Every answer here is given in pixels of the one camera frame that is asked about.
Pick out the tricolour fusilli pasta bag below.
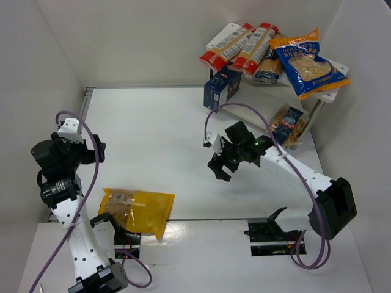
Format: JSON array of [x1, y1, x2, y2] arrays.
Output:
[[269, 104, 309, 148]]

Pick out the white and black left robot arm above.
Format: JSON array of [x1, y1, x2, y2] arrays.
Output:
[[31, 132, 128, 292]]

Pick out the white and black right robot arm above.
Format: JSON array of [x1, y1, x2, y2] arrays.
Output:
[[203, 122, 357, 240]]

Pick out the dark blue pasta box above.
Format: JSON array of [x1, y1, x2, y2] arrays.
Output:
[[203, 66, 242, 110]]

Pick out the yellow pasta bag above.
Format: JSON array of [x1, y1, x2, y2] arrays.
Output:
[[98, 188, 175, 240]]

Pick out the dark blue spaghetti pack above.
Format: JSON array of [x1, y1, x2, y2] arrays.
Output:
[[254, 48, 282, 84]]

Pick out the right red spaghetti pack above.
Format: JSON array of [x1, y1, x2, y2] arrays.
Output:
[[228, 23, 279, 79]]

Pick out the red spaghetti pack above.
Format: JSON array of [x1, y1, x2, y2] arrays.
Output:
[[228, 23, 279, 79], [199, 23, 256, 71]]

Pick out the blue orange orecchiette bag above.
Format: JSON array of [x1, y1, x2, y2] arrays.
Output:
[[269, 29, 350, 100]]

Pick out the left red spaghetti pack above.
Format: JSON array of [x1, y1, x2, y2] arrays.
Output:
[[199, 23, 256, 71]]

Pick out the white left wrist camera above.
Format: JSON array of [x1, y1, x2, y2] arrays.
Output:
[[57, 118, 84, 144]]

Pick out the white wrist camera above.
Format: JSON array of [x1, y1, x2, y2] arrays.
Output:
[[57, 118, 84, 144], [203, 132, 225, 156]]

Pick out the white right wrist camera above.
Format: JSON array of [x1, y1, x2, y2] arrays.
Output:
[[203, 132, 225, 156]]

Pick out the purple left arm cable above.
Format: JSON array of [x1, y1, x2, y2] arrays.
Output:
[[27, 110, 153, 293]]

